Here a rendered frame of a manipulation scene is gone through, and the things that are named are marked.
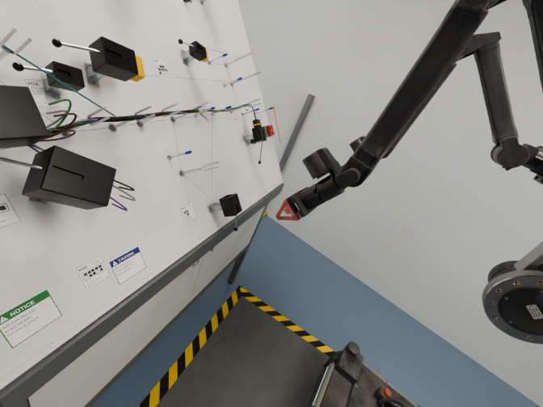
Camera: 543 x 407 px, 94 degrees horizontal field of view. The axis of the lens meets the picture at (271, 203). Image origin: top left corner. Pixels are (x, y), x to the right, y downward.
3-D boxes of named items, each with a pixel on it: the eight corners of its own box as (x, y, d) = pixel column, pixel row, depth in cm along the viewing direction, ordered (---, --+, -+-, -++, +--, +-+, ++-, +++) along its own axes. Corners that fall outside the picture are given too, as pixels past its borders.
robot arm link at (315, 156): (362, 179, 56) (369, 172, 63) (335, 135, 57) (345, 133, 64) (319, 202, 63) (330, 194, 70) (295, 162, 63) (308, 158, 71)
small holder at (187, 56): (166, 39, 75) (183, 28, 72) (189, 54, 83) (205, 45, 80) (167, 54, 75) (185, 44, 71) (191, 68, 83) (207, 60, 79)
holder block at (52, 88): (-3, 61, 42) (14, 44, 39) (62, 78, 50) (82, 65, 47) (3, 89, 42) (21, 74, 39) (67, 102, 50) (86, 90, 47)
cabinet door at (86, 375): (188, 304, 111) (209, 238, 92) (43, 447, 65) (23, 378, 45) (185, 300, 111) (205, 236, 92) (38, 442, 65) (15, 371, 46)
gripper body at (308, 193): (287, 198, 67) (309, 185, 63) (302, 189, 75) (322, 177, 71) (300, 219, 67) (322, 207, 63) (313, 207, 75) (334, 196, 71)
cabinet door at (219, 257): (250, 244, 157) (271, 193, 138) (190, 304, 111) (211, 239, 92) (246, 242, 158) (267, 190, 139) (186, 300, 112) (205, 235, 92)
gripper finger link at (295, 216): (267, 210, 72) (291, 195, 66) (278, 203, 78) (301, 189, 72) (279, 230, 72) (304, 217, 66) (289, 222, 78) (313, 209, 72)
